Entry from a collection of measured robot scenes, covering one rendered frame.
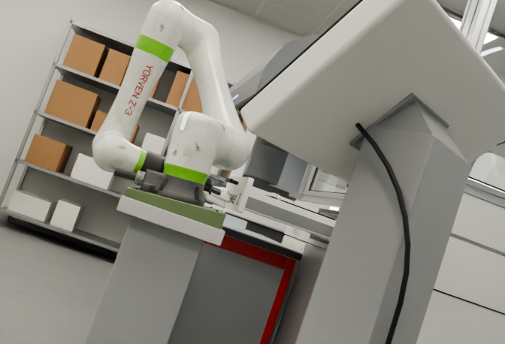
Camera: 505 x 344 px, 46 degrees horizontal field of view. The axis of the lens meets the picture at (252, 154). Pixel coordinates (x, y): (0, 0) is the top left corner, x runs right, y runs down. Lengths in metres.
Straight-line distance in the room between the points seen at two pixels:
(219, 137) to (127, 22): 4.78
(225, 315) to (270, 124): 1.30
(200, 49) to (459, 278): 1.02
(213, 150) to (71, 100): 4.23
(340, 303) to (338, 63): 0.36
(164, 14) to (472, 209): 1.02
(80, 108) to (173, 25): 4.01
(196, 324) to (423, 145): 1.33
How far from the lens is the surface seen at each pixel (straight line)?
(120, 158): 1.73
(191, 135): 1.62
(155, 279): 1.60
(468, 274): 1.61
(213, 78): 1.87
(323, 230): 1.88
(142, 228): 1.58
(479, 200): 1.61
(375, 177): 0.95
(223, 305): 2.09
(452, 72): 0.99
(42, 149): 5.82
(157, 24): 1.84
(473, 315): 1.64
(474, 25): 1.65
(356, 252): 0.93
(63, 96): 5.83
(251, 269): 2.08
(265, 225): 2.79
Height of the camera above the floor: 0.81
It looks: 6 degrees up
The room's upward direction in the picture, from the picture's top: 19 degrees clockwise
